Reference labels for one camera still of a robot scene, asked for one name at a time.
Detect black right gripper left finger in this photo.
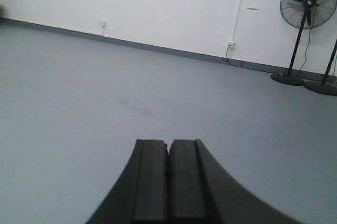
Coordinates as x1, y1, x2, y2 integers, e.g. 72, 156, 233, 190
88, 139, 167, 223

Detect black pedestal fan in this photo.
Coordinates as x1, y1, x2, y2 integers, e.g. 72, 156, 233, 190
271, 0, 336, 86

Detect white wall cable conduit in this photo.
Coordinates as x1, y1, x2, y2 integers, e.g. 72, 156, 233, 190
233, 0, 248, 43

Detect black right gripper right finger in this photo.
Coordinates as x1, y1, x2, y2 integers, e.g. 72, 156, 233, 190
168, 139, 298, 223

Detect white wall socket right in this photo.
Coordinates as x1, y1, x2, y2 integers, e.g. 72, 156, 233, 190
228, 41, 235, 49

